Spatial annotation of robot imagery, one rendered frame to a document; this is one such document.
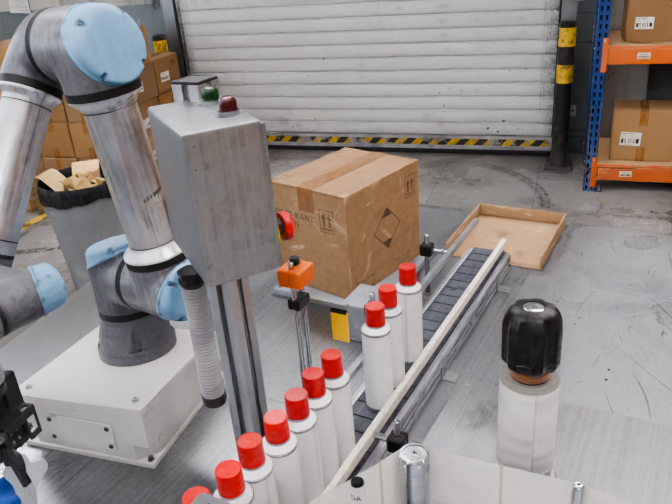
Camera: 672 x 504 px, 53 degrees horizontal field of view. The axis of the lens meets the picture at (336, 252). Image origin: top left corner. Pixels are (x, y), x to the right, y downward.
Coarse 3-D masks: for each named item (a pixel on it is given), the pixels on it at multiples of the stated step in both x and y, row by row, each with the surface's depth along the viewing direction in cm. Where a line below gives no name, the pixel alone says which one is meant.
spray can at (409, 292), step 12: (408, 264) 127; (408, 276) 125; (408, 288) 126; (420, 288) 127; (408, 300) 126; (420, 300) 128; (408, 312) 127; (420, 312) 129; (408, 324) 129; (420, 324) 130; (408, 336) 130; (420, 336) 131; (408, 348) 131; (420, 348) 132; (408, 360) 132
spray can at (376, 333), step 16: (368, 304) 114; (368, 320) 114; (384, 320) 114; (368, 336) 114; (384, 336) 114; (368, 352) 116; (384, 352) 115; (368, 368) 117; (384, 368) 117; (368, 384) 119; (384, 384) 118; (368, 400) 121; (384, 400) 119
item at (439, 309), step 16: (480, 256) 172; (464, 272) 165; (448, 288) 159; (464, 288) 158; (480, 288) 158; (432, 304) 153; (448, 304) 152; (432, 320) 147; (432, 336) 141; (448, 336) 141; (416, 384) 127; (368, 416) 120; (384, 432) 116; (368, 448) 112
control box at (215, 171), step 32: (160, 128) 81; (192, 128) 75; (224, 128) 75; (256, 128) 76; (160, 160) 87; (192, 160) 74; (224, 160) 76; (256, 160) 78; (192, 192) 76; (224, 192) 77; (256, 192) 79; (192, 224) 79; (224, 224) 79; (256, 224) 81; (192, 256) 84; (224, 256) 80; (256, 256) 82
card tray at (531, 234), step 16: (480, 208) 207; (496, 208) 205; (512, 208) 202; (464, 224) 196; (480, 224) 201; (496, 224) 201; (512, 224) 200; (528, 224) 199; (544, 224) 198; (560, 224) 189; (448, 240) 185; (480, 240) 192; (496, 240) 191; (512, 240) 190; (528, 240) 189; (544, 240) 188; (512, 256) 181; (528, 256) 180; (544, 256) 175
